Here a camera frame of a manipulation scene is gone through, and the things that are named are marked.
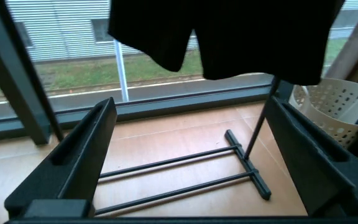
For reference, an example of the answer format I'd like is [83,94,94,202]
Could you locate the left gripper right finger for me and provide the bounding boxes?
[264,95,358,216]

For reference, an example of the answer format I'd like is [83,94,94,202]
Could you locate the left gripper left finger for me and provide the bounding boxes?
[4,95,118,218]

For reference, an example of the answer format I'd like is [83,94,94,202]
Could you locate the black shorts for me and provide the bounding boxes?
[108,0,345,86]

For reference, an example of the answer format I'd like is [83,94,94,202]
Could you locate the black clothes rack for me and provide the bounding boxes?
[0,0,282,216]

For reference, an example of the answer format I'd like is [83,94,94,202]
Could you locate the white laundry basket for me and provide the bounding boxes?
[289,77,358,149]

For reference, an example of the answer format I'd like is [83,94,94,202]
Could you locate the beige curtain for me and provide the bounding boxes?
[324,0,358,85]

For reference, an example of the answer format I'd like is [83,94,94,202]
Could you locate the window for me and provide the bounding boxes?
[0,0,358,146]

